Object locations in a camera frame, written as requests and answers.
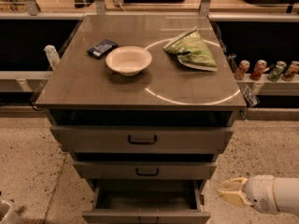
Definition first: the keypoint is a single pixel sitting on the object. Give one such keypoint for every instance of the grey top drawer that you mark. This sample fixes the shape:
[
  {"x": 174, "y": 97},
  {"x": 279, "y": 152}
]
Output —
[{"x": 142, "y": 140}]

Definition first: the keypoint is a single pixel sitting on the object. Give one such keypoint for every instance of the white bottle left side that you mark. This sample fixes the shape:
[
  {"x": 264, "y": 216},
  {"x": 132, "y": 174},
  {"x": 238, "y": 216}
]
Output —
[{"x": 52, "y": 55}]

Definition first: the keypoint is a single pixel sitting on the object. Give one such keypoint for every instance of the red soda can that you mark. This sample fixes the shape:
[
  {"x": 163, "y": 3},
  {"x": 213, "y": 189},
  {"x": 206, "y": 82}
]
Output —
[{"x": 242, "y": 69}]

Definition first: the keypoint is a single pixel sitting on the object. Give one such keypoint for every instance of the white bowl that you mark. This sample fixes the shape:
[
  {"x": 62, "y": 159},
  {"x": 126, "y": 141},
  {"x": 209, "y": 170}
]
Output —
[{"x": 129, "y": 60}]

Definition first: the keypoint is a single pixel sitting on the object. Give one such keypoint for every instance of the white object bottom left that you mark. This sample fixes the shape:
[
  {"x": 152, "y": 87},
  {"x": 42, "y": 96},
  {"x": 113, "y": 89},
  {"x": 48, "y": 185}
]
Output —
[{"x": 8, "y": 214}]

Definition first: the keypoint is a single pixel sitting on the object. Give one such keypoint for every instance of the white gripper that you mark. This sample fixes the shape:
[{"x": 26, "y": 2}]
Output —
[{"x": 259, "y": 192}]

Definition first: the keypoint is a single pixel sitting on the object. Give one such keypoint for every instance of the dark blue snack packet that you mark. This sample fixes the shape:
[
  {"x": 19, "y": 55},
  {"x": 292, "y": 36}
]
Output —
[{"x": 102, "y": 48}]

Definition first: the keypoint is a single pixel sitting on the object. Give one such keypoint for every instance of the orange soda can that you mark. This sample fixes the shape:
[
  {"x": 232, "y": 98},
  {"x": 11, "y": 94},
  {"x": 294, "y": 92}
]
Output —
[{"x": 258, "y": 70}]

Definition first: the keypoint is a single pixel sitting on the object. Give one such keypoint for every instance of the grey drawer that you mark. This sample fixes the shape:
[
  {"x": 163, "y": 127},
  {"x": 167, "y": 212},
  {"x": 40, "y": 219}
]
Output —
[
  {"x": 147, "y": 202},
  {"x": 144, "y": 170},
  {"x": 142, "y": 140}
]

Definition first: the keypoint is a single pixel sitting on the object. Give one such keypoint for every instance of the grey drawer cabinet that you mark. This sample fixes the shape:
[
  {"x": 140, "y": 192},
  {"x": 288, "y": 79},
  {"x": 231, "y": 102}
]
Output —
[{"x": 83, "y": 91}]

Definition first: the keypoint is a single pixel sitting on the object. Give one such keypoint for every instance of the green soda can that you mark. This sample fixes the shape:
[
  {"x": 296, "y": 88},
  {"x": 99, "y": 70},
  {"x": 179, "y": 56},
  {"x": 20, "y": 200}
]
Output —
[{"x": 277, "y": 70}]

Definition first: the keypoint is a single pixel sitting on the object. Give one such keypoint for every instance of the grey middle drawer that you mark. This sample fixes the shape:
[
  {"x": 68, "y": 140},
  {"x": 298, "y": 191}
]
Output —
[{"x": 144, "y": 170}]

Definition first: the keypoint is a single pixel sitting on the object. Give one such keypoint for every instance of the green chip bag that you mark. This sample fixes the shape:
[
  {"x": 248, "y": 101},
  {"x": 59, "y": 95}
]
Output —
[{"x": 192, "y": 51}]

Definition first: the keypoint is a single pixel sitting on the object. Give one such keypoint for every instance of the brown soda can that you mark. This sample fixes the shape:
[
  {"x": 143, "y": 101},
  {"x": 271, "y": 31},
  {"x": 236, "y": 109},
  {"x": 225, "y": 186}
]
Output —
[{"x": 291, "y": 71}]

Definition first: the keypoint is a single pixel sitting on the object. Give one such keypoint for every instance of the grey bottom drawer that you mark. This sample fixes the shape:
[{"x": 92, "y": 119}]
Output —
[{"x": 147, "y": 202}]

